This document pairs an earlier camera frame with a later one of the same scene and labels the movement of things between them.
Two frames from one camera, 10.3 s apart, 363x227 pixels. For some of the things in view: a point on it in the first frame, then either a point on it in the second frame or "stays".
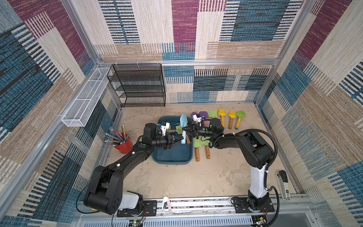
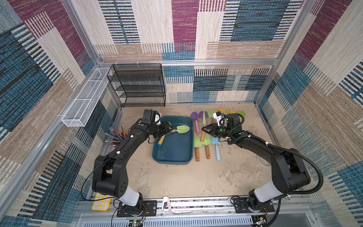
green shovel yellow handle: x=240 y=114 stays
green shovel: x=178 y=129 to x=203 y=133
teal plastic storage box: x=178 y=153 stays
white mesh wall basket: x=79 y=111 stays
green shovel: x=204 y=141 stays
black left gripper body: x=163 y=142 to x=159 y=130
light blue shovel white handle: x=184 y=121 to x=215 y=140
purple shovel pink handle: x=203 y=113 stays
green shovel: x=197 y=144 stays
